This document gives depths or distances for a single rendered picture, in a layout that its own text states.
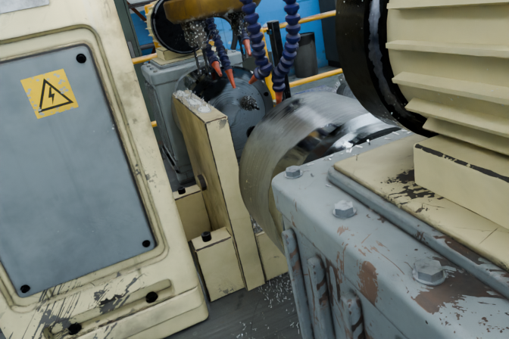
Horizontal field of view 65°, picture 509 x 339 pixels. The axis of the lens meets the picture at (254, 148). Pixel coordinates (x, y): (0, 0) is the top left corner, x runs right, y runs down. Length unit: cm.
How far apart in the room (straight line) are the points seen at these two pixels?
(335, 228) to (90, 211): 42
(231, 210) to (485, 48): 56
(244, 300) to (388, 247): 55
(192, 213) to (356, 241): 72
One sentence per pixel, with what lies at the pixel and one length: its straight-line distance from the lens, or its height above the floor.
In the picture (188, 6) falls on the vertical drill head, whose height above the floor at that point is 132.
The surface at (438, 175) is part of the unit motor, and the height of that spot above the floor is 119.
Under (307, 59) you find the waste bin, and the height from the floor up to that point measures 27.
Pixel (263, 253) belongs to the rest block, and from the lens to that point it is 78.
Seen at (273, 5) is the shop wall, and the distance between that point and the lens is 620.
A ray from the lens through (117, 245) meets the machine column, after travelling 66.
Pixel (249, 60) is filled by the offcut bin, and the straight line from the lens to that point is 556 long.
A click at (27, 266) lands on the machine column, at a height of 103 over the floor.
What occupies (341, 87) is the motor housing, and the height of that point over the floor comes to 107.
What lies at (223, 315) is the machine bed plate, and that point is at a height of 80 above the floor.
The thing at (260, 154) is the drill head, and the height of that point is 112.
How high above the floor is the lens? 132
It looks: 21 degrees down
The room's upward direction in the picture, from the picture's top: 12 degrees counter-clockwise
